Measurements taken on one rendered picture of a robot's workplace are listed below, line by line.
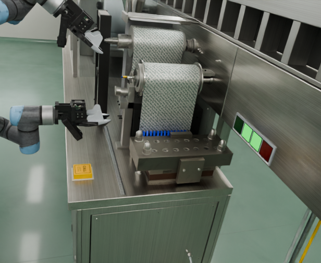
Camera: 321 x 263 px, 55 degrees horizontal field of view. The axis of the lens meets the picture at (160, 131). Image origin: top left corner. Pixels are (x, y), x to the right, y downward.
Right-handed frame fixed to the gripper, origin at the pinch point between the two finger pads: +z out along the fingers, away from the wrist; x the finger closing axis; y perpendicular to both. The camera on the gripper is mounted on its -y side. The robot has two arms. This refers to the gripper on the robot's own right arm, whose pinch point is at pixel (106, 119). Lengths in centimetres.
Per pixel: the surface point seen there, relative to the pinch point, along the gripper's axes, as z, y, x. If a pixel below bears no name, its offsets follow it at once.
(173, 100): 27.3, 8.5, -0.5
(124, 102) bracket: 8.4, 4.4, 6.9
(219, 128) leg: 62, -14, 15
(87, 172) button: -8.5, -16.6, -13.0
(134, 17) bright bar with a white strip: 14.7, 35.7, 29.6
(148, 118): 17.3, 0.5, -0.4
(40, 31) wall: -55, -87, 556
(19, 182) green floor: -51, -109, 104
